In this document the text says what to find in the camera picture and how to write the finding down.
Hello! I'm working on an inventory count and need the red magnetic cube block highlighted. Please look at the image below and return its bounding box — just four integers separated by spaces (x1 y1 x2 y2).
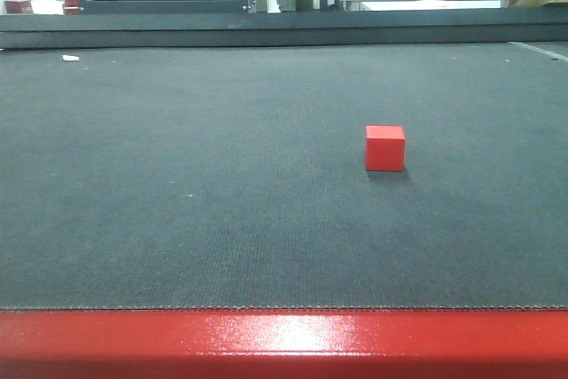
365 125 406 172

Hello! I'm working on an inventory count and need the dark grey floor mat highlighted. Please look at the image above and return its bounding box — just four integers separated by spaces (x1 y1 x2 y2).
1 9 567 310

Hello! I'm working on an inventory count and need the white background table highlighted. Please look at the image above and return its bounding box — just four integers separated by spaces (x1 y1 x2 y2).
340 0 501 12

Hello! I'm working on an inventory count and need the red glossy front edge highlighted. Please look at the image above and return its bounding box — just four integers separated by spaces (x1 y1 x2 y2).
1 309 567 378

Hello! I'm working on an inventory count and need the small white scrap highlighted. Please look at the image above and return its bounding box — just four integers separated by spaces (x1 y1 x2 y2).
61 54 80 62

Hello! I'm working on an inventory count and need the red cylinder object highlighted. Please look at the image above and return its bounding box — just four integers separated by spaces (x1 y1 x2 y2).
62 0 82 15

